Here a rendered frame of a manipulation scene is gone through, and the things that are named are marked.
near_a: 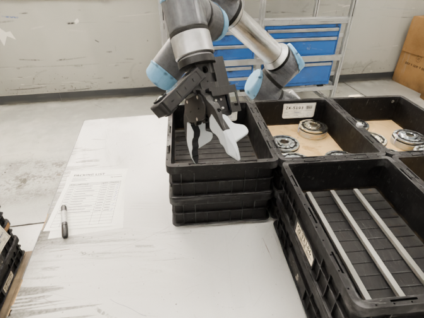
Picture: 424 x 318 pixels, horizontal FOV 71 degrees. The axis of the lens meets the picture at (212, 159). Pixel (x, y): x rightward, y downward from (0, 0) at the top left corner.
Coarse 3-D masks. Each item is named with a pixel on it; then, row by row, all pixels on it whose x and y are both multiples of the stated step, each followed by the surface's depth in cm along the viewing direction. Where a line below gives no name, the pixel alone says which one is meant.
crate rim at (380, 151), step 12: (336, 108) 105; (348, 120) 98; (360, 132) 90; (276, 144) 85; (372, 144) 85; (300, 156) 79; (312, 156) 79; (324, 156) 79; (336, 156) 79; (348, 156) 79
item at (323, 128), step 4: (304, 120) 112; (308, 120) 112; (312, 120) 112; (316, 120) 112; (300, 124) 109; (304, 124) 109; (324, 124) 109; (300, 128) 108; (304, 128) 107; (308, 128) 107; (312, 128) 107; (320, 128) 107; (324, 128) 107; (312, 132) 105; (316, 132) 105; (320, 132) 105
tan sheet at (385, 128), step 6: (390, 120) 120; (372, 126) 115; (378, 126) 115; (384, 126) 115; (390, 126) 115; (396, 126) 115; (378, 132) 111; (384, 132) 111; (390, 132) 111; (390, 138) 107; (390, 144) 104; (402, 150) 101
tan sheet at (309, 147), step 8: (272, 128) 114; (280, 128) 114; (288, 128) 114; (296, 128) 114; (296, 136) 109; (328, 136) 109; (304, 144) 104; (312, 144) 104; (320, 144) 104; (328, 144) 104; (336, 144) 104; (304, 152) 100; (312, 152) 100; (320, 152) 100
